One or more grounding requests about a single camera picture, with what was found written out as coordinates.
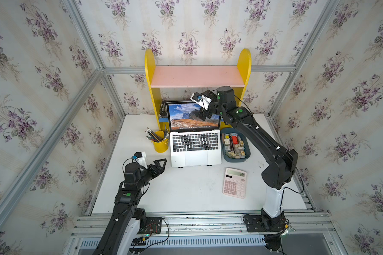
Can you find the teal storage tray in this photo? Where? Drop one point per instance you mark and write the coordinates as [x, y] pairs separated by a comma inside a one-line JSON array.
[[234, 146]]

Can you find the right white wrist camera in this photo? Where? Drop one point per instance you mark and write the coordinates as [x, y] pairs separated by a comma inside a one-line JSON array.
[[201, 100]]

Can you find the aluminium frame rail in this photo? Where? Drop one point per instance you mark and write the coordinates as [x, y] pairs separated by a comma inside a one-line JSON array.
[[209, 229]]

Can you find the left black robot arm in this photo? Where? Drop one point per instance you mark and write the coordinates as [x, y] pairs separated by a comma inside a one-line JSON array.
[[127, 218]]

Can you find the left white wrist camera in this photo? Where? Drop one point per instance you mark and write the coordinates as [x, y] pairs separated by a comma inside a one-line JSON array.
[[140, 158]]

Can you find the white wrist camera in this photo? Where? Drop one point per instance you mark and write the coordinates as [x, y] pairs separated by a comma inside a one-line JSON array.
[[140, 158], [201, 100]]

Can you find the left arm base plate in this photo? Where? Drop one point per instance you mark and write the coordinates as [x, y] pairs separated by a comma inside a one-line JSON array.
[[153, 225]]

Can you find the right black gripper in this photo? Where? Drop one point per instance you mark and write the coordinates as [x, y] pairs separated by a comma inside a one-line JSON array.
[[201, 112]]

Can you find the yellow pink shelf unit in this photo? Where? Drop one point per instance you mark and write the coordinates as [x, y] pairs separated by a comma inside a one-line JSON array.
[[190, 77]]

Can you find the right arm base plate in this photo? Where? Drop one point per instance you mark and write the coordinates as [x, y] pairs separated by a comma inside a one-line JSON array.
[[263, 223]]

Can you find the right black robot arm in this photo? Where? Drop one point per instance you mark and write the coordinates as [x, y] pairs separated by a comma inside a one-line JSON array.
[[281, 161]]

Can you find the silver laptop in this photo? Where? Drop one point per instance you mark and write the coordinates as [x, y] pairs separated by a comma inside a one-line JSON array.
[[192, 141]]

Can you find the black book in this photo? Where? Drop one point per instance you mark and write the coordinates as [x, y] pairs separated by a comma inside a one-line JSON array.
[[163, 110]]

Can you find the pencils bundle in cup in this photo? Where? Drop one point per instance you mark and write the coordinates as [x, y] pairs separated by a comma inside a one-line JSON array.
[[154, 137]]

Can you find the red block in tray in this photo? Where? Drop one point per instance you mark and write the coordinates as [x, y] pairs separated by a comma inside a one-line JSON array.
[[234, 139]]

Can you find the pink calculator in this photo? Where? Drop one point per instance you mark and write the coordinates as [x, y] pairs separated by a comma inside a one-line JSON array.
[[235, 183]]

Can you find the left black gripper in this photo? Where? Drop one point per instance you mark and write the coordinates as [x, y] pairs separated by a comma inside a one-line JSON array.
[[157, 167]]

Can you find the yellow pencil cup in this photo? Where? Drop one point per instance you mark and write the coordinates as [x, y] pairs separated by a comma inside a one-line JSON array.
[[161, 145]]

